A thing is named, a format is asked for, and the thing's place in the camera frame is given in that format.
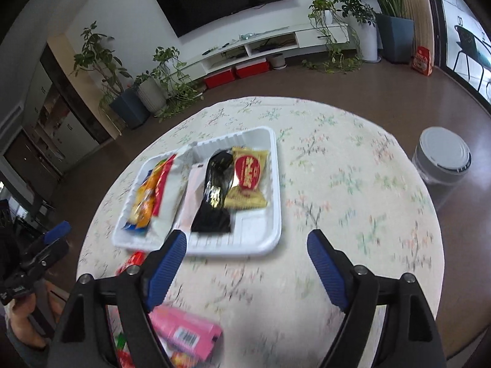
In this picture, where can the plant in white ribbed pot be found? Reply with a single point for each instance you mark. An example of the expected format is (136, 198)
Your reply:
(151, 96)

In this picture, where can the bushy plant in white pot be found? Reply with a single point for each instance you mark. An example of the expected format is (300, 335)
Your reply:
(368, 42)

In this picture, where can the red snack bag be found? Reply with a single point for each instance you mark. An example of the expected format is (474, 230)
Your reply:
(134, 257)

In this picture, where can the blue and yellow cake packet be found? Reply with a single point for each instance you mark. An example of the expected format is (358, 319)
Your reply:
(145, 199)

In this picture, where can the small grey plant pot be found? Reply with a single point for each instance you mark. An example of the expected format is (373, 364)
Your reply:
(276, 61)

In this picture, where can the black snack packet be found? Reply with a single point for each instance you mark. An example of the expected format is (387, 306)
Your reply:
(214, 199)

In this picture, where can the white wall cabinet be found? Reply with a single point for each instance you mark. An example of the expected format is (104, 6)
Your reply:
(73, 130)

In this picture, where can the red storage box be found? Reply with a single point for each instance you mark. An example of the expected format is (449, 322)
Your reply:
(252, 69)
(219, 77)

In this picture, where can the white plastic tray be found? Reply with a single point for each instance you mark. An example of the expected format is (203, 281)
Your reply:
(253, 234)

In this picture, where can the white and red snack packet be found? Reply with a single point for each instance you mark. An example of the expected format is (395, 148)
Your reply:
(168, 199)

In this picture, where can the person's left forearm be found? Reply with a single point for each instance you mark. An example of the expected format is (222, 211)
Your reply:
(27, 356)

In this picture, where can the small red snack packet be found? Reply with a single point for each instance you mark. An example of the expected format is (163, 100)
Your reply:
(123, 360)

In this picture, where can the trailing vine plant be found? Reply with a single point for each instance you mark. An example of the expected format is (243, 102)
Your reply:
(326, 11)
(172, 69)

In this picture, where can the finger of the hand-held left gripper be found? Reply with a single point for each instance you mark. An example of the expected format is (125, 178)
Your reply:
(57, 232)
(50, 255)

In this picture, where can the green snack packet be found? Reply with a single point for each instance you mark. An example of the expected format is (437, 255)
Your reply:
(119, 339)

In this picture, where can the person's left hand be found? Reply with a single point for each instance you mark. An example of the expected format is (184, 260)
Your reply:
(28, 322)

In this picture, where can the panda print snack bag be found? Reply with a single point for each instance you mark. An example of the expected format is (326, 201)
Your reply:
(184, 360)

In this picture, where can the leafy tree in dark planter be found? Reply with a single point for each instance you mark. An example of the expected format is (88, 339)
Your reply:
(128, 109)

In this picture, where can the white television cabinet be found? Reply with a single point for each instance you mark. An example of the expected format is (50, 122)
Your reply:
(307, 34)

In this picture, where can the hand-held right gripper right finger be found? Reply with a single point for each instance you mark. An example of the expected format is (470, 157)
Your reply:
(330, 272)

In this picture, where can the black sliding door frame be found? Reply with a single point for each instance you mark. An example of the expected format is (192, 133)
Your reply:
(441, 30)

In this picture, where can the yellow and red snack packet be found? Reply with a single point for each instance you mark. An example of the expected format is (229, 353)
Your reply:
(247, 176)

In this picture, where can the large-leaf plant in dark planter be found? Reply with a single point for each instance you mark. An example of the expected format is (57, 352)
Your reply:
(397, 38)

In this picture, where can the black balcony chair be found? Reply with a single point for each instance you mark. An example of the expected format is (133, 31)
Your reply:
(470, 44)

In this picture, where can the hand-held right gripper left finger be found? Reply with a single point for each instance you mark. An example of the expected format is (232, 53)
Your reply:
(165, 272)

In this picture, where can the pale pink snack packet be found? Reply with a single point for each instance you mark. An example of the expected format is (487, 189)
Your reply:
(191, 195)

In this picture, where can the beige curtain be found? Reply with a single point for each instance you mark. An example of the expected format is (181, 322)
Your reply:
(422, 7)

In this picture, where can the grey trash can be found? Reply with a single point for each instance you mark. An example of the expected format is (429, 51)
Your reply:
(443, 161)

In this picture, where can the red paper bag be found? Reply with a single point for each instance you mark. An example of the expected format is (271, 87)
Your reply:
(422, 61)

